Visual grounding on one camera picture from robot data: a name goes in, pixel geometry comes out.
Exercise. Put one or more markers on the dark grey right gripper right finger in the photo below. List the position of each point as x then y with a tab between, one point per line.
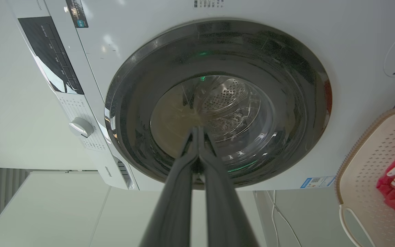
223	209

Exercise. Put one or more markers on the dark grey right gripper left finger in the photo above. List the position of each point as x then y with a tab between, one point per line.
175	206

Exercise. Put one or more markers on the beige perforated laundry basket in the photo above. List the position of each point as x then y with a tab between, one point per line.
369	178

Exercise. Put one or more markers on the silver washing machine control knob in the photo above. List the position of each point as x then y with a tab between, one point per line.
81	127

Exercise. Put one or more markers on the round dark washing machine door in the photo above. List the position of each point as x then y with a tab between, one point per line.
286	96

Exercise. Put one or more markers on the white front-load washing machine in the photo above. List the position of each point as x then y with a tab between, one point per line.
115	44

